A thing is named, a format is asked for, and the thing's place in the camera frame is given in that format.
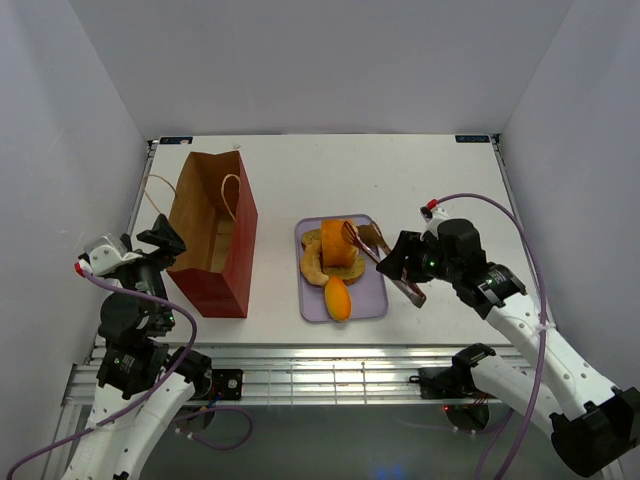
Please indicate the lilac plastic tray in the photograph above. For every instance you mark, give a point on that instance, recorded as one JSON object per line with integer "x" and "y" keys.
{"x": 368, "y": 294}

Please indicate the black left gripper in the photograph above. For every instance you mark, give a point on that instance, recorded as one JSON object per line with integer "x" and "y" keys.
{"x": 165, "y": 235}

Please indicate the small orange oval bun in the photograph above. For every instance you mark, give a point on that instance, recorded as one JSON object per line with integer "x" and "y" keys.
{"x": 337, "y": 299}

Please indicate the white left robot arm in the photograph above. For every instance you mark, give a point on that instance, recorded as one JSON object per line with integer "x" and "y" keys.
{"x": 141, "y": 385}

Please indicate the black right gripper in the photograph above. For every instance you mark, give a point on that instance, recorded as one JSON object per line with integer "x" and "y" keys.
{"x": 409, "y": 245}

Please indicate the pale curved bread roll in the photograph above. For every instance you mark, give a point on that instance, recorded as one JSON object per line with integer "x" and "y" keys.
{"x": 310, "y": 265}

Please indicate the blue corner label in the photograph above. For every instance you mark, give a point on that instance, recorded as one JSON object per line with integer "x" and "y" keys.
{"x": 176, "y": 140}
{"x": 472, "y": 139}

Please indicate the right blue corner label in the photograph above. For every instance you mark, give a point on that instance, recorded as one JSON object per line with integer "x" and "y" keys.
{"x": 472, "y": 139}

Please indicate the metal kitchen tongs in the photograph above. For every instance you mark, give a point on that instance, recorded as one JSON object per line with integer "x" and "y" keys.
{"x": 365, "y": 238}

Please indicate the red paper bag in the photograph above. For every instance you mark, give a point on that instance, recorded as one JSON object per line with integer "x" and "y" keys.
{"x": 209, "y": 203}

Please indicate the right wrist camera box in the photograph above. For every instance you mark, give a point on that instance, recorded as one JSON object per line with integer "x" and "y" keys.
{"x": 433, "y": 216}

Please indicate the aluminium table frame rail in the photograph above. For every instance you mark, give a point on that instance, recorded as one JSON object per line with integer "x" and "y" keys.
{"x": 328, "y": 376}

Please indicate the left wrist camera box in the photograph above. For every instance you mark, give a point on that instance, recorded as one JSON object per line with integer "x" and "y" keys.
{"x": 101, "y": 257}

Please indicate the left blue corner label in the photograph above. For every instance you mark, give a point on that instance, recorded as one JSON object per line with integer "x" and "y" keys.
{"x": 176, "y": 140}

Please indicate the large orange bread loaf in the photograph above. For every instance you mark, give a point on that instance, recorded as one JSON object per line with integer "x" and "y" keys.
{"x": 336, "y": 251}

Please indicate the brown seeded bread slice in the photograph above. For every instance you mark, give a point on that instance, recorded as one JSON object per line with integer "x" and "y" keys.
{"x": 349, "y": 275}

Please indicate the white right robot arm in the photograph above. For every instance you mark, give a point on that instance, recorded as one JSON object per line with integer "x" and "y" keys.
{"x": 591, "y": 421}

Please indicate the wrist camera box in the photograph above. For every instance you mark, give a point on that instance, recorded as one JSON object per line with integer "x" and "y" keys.
{"x": 101, "y": 257}
{"x": 433, "y": 216}

